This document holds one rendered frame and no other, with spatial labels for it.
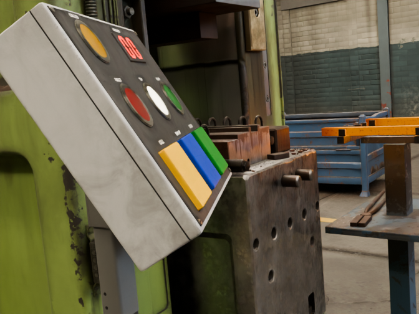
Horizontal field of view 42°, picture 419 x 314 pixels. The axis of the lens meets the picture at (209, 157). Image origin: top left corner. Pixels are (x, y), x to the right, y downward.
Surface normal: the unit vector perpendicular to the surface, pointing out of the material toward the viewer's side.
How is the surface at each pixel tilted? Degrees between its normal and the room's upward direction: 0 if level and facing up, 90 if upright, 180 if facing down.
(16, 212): 90
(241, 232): 90
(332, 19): 92
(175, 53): 90
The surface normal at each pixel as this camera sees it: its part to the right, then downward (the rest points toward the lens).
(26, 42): -0.13, 0.14
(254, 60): 0.84, 0.00
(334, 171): -0.55, 0.15
